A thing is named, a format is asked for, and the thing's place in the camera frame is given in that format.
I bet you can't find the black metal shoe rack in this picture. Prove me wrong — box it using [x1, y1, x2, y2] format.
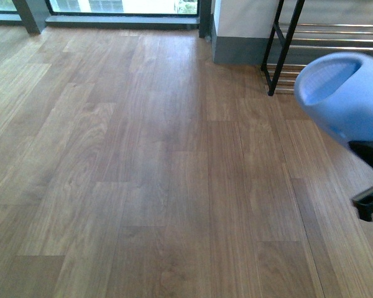
[260, 1, 373, 96]

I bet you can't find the light blue slide sandal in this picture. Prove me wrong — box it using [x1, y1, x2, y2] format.
[294, 52, 373, 147]

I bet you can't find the left floor window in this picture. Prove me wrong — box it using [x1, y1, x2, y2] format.
[0, 1, 212, 38]

